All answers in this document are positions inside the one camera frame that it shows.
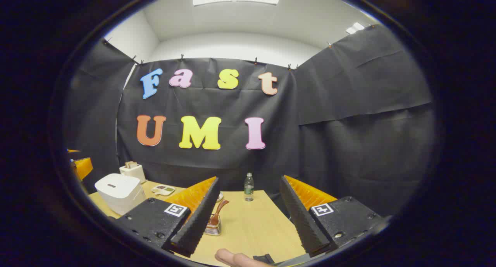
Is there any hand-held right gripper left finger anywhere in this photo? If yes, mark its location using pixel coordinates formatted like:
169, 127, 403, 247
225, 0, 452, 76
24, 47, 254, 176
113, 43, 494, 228
115, 176, 221, 258

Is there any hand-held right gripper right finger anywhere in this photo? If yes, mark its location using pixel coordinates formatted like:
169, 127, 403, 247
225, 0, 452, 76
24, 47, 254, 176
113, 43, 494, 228
279, 175, 388, 258

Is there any metal wire chopstick holder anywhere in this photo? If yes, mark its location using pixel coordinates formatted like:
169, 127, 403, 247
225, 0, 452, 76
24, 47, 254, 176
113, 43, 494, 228
204, 214, 222, 236

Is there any brown wooden spoon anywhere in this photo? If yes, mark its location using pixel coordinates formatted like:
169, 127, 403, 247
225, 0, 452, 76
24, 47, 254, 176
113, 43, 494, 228
209, 199, 230, 226

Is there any white rice cooker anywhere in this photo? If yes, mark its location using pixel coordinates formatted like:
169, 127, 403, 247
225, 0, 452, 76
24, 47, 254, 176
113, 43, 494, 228
95, 173, 146, 215

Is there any small white divided tray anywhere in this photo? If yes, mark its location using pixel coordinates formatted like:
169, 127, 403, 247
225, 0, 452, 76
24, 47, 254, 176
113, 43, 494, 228
151, 184, 176, 196

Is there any white toaster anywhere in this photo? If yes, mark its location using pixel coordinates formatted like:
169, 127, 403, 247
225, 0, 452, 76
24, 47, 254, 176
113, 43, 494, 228
119, 161, 147, 183

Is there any clear plastic water bottle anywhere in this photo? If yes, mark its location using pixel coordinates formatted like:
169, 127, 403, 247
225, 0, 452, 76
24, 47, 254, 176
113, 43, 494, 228
244, 172, 255, 202

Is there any black backdrop cloth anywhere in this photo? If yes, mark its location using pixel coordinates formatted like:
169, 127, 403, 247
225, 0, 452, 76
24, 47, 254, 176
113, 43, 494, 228
64, 24, 434, 221

